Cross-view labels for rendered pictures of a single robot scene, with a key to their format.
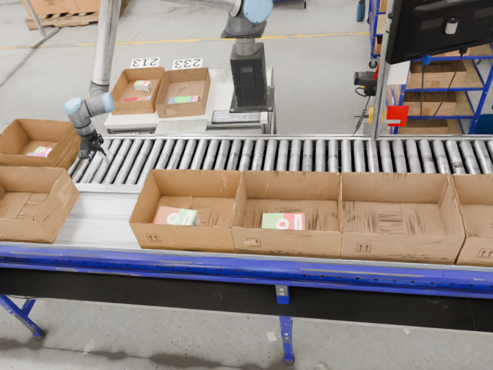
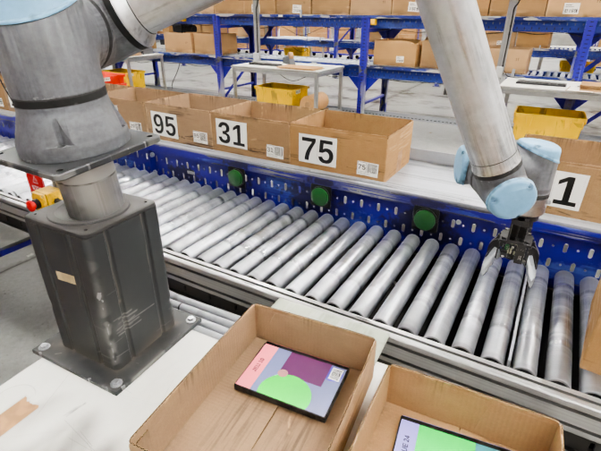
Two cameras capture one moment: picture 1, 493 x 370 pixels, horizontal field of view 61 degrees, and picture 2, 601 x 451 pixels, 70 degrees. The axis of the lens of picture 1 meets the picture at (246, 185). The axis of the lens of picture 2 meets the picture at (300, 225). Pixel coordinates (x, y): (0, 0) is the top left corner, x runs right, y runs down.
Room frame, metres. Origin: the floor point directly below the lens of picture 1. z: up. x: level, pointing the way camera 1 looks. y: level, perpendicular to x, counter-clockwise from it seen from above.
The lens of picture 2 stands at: (2.78, 0.49, 1.43)
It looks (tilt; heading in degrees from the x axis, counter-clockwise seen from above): 26 degrees down; 195
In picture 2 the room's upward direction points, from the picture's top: straight up
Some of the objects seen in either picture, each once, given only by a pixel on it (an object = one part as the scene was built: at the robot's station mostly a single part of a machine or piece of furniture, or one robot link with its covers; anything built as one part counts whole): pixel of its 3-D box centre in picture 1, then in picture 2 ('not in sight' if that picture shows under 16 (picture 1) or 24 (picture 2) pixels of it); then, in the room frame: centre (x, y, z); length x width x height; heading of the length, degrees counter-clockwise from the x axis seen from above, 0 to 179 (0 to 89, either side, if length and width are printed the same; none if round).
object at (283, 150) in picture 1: (280, 173); (219, 224); (1.49, -0.18, 0.72); 0.52 x 0.05 x 0.05; 165
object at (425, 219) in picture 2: not in sight; (424, 220); (1.43, 0.54, 0.81); 0.07 x 0.01 x 0.07; 75
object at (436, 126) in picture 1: (417, 114); not in sight; (2.17, -1.22, 0.39); 0.40 x 0.30 x 0.10; 166
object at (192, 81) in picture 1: (184, 92); (269, 403); (2.26, 0.29, 0.80); 0.38 x 0.28 x 0.10; 171
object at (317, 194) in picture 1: (288, 213); (268, 130); (1.03, -0.14, 0.96); 0.39 x 0.29 x 0.17; 75
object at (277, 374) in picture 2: (183, 103); (292, 378); (2.17, 0.30, 0.78); 0.19 x 0.14 x 0.02; 81
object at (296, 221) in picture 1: (283, 230); not in sight; (0.98, -0.11, 0.92); 0.16 x 0.11 x 0.07; 79
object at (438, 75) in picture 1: (430, 62); not in sight; (2.16, -1.22, 0.79); 0.40 x 0.30 x 0.10; 167
